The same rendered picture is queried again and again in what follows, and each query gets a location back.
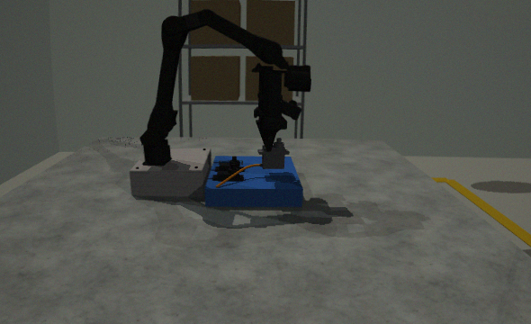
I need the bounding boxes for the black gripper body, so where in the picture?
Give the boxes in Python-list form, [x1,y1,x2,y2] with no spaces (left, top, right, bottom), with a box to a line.
[254,90,287,130]

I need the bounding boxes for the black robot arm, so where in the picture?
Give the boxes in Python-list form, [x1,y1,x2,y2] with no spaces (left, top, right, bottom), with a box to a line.
[139,9,311,166]

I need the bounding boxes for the blue flat deck plate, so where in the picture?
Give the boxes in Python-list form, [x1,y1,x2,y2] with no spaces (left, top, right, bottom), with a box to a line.
[205,156,303,207]

